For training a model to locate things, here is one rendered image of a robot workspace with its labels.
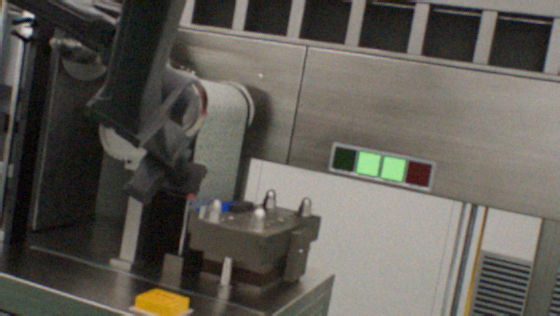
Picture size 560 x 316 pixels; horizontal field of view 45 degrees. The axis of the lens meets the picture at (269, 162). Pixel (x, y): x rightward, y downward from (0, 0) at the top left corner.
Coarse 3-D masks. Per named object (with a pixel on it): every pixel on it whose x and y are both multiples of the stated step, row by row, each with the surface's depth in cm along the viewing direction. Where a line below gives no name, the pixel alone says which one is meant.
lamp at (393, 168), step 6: (384, 162) 159; (390, 162) 159; (396, 162) 158; (402, 162) 158; (384, 168) 159; (390, 168) 159; (396, 168) 158; (402, 168) 158; (384, 174) 159; (390, 174) 159; (396, 174) 158; (402, 174) 158
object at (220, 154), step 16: (208, 144) 146; (224, 144) 154; (240, 144) 162; (208, 160) 147; (224, 160) 155; (208, 176) 149; (224, 176) 157; (208, 192) 151; (224, 192) 159; (192, 208) 145
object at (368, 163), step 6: (360, 156) 161; (366, 156) 161; (372, 156) 160; (378, 156) 160; (360, 162) 161; (366, 162) 161; (372, 162) 160; (378, 162) 160; (360, 168) 161; (366, 168) 161; (372, 168) 160; (372, 174) 160
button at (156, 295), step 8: (144, 296) 116; (152, 296) 117; (160, 296) 118; (168, 296) 119; (176, 296) 120; (136, 304) 116; (144, 304) 115; (152, 304) 115; (160, 304) 114; (168, 304) 114; (176, 304) 116; (184, 304) 118; (152, 312) 115; (160, 312) 114; (168, 312) 114; (176, 312) 116
